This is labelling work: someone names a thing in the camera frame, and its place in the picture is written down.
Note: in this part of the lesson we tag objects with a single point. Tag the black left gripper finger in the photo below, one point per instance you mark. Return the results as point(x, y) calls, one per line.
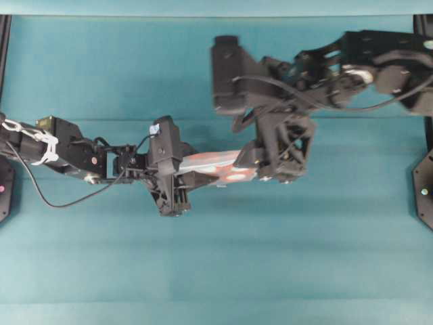
point(193, 179)

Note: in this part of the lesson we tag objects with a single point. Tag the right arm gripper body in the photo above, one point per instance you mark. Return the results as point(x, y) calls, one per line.
point(286, 139)

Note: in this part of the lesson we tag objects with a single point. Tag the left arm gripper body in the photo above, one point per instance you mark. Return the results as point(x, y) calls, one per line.
point(164, 186)

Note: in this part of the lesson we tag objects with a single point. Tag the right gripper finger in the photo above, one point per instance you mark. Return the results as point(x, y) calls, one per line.
point(250, 156)

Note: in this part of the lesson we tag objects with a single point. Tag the red tape roll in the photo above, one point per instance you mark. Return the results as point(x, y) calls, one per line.
point(235, 177)

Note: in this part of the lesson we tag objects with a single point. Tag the clear zip bag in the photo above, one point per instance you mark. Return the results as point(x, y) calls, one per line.
point(212, 163)

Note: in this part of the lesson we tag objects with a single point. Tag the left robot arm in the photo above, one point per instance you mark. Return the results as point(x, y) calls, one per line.
point(60, 146)

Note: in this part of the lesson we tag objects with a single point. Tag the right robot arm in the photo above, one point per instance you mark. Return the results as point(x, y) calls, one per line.
point(279, 97)

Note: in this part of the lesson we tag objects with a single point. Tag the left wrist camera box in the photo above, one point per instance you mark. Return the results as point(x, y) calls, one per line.
point(166, 150)

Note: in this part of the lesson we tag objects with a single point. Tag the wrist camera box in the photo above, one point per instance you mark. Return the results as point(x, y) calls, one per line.
point(233, 91)
point(166, 150)

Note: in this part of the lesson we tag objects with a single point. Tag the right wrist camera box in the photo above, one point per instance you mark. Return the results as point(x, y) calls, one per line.
point(233, 91)

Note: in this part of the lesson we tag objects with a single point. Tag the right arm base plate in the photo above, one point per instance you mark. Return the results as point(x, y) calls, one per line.
point(422, 187)

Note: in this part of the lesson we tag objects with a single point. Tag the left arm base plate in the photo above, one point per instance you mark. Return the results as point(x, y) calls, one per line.
point(8, 176)

